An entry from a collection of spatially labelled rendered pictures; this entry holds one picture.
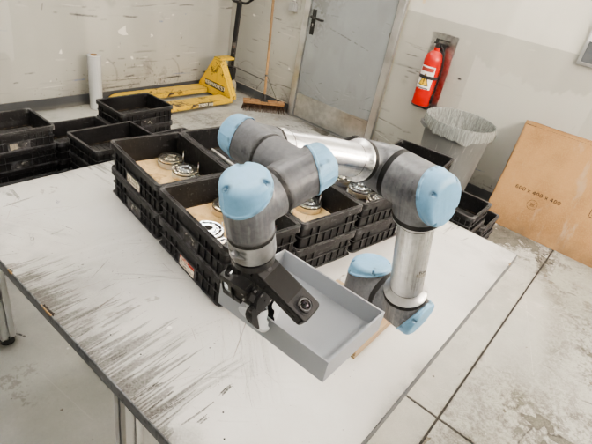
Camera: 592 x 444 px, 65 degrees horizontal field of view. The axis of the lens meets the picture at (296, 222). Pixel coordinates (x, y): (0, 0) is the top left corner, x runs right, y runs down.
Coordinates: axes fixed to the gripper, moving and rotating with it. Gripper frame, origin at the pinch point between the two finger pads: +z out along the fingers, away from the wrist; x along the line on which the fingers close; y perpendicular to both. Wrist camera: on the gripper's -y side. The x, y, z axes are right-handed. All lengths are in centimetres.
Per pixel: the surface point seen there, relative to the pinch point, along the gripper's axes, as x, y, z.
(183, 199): -36, 71, 34
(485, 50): -345, 67, 97
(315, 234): -54, 28, 39
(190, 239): -24, 54, 32
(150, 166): -46, 103, 41
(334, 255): -63, 25, 56
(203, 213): -38, 64, 38
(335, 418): -8.8, -11.3, 42.9
